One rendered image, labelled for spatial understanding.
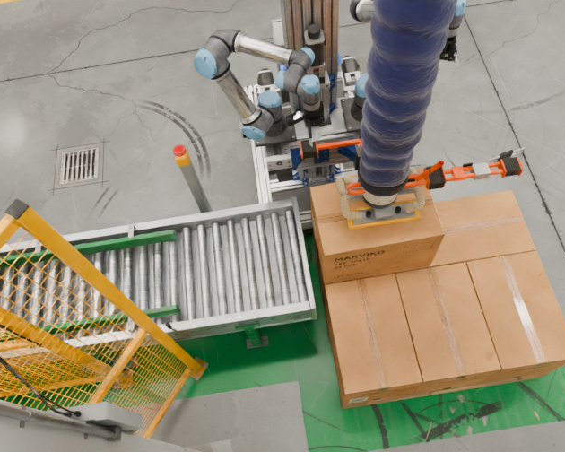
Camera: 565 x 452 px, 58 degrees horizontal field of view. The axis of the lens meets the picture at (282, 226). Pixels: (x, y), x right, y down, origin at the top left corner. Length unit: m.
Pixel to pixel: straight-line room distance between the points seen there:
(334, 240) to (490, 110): 2.19
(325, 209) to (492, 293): 1.02
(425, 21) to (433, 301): 1.71
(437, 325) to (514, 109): 2.13
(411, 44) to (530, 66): 3.20
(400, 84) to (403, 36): 0.18
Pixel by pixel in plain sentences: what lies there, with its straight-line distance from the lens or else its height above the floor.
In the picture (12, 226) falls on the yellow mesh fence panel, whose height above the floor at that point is 2.09.
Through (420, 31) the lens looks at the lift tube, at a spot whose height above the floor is 2.17.
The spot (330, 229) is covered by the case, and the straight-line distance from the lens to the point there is 2.55.
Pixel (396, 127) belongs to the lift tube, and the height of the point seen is 1.75.
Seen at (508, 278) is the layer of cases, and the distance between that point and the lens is 3.04.
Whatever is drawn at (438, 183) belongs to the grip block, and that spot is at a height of 1.20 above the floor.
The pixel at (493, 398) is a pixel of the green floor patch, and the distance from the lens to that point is 3.40.
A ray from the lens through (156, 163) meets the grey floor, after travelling 4.11.
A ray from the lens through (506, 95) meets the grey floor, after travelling 4.48.
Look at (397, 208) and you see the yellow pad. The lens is 2.44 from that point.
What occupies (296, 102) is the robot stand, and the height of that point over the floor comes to 1.04.
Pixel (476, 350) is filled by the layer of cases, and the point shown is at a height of 0.54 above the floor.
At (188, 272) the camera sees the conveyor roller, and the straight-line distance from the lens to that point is 2.98.
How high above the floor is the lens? 3.22
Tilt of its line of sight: 63 degrees down
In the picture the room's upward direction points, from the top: 10 degrees counter-clockwise
